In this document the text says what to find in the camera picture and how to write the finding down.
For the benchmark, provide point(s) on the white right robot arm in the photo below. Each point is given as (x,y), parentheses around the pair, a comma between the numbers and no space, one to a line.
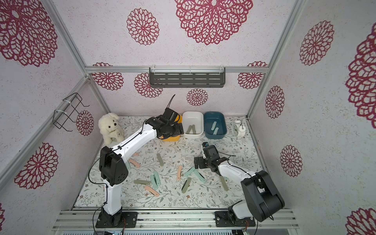
(261,197)

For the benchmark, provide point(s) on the yellow storage box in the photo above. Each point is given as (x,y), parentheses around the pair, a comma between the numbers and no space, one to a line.
(176,138)

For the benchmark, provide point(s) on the white plush dog toy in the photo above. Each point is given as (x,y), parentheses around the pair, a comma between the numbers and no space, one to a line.
(110,129)

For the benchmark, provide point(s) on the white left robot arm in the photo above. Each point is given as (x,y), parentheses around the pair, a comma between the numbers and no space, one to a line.
(112,160)

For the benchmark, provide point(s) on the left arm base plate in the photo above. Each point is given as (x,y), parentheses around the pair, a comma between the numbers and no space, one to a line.
(119,220)

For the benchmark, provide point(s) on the dark teal storage box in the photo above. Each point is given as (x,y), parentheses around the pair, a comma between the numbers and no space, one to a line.
(209,118)

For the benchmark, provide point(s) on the white alarm clock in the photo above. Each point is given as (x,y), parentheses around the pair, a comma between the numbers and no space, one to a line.
(238,129)

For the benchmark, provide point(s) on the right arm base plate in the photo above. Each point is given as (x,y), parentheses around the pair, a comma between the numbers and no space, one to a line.
(228,219)

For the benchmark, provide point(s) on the mint green fruit knife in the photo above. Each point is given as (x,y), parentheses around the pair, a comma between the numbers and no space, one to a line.
(157,178)
(199,176)
(189,172)
(213,125)
(216,131)
(153,182)

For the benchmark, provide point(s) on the black wire wall rack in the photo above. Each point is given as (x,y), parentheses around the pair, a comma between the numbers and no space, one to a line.
(70,105)

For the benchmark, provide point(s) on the grey wall shelf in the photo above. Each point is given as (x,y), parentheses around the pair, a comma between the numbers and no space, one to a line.
(187,78)

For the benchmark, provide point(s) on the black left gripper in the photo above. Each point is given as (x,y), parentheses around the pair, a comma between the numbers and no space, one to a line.
(178,129)

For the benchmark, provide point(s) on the white storage box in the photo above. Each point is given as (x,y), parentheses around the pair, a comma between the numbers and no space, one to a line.
(193,118)

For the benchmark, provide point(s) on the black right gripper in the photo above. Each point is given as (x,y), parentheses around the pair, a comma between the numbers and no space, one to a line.
(201,162)

